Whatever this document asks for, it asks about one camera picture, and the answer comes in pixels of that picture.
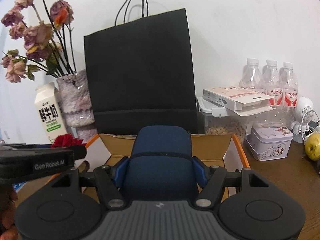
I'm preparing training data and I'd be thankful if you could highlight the red orange cardboard box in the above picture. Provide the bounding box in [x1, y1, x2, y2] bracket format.
[49, 133, 251, 201]

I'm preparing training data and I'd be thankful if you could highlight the navy blue pouch case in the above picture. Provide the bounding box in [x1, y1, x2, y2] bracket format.
[120, 126, 199, 202]

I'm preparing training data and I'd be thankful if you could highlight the red artificial rose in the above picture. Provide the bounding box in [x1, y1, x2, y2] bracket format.
[51, 134, 86, 148]

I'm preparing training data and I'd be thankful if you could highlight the person's left hand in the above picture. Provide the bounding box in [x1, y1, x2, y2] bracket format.
[1, 185, 18, 240]

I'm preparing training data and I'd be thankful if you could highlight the clear food container with lid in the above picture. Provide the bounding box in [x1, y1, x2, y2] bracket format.
[196, 96, 253, 143]

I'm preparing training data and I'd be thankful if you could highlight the white green milk carton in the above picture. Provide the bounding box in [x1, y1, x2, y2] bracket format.
[35, 82, 68, 143]

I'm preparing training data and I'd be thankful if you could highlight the floral tin box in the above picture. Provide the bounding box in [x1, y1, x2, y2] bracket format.
[246, 125, 293, 161]

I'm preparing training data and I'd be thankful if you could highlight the purple textured vase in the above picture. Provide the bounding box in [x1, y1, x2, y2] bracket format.
[56, 69, 97, 143]

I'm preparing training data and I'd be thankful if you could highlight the black paper shopping bag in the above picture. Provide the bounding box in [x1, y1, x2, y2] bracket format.
[84, 0, 197, 135]

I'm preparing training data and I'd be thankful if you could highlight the left water bottle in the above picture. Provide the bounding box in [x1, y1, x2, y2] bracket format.
[239, 58, 265, 94]

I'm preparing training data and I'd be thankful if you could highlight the water bottle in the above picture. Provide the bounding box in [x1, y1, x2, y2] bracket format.
[263, 60, 283, 106]
[239, 58, 265, 94]
[279, 62, 298, 122]

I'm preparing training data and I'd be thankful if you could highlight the green yellow apple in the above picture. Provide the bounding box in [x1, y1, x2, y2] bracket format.
[305, 133, 320, 161]

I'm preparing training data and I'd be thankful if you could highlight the middle water bottle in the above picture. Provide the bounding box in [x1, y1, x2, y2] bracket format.
[263, 60, 283, 106]

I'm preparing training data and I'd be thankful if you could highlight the dried rose bouquet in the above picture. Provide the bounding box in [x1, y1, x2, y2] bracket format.
[1, 0, 77, 83]

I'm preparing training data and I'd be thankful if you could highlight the white small desk fan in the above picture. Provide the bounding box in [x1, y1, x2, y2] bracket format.
[290, 96, 316, 144]

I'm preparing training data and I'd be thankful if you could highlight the right water bottle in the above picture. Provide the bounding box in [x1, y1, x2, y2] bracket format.
[279, 62, 298, 122]

